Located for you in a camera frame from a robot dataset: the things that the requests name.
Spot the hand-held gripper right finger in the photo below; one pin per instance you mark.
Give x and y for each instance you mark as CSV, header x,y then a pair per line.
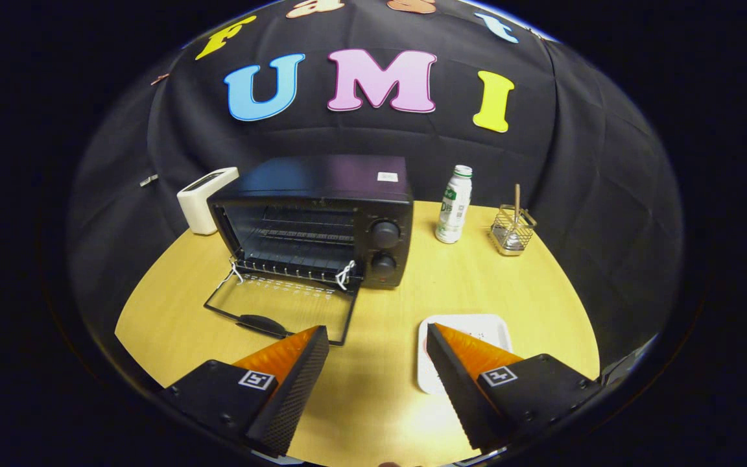
x,y
458,389

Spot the wooden stick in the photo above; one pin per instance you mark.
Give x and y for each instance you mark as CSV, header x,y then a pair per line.
x,y
517,198

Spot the white bottle green label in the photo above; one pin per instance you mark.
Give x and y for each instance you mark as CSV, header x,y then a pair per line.
x,y
454,207

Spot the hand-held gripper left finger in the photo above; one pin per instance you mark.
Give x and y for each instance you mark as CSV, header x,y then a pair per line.
x,y
292,395

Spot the black toaster oven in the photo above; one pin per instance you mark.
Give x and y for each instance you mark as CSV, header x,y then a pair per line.
x,y
321,178

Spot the white bread toaster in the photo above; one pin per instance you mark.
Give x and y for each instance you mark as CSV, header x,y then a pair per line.
x,y
195,204

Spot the red clip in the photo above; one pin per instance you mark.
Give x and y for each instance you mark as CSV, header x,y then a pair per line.
x,y
159,79

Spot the white square plate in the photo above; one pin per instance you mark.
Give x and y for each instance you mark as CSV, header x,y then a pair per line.
x,y
495,331

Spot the silver clip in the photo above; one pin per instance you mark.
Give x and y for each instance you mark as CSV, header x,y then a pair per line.
x,y
149,180

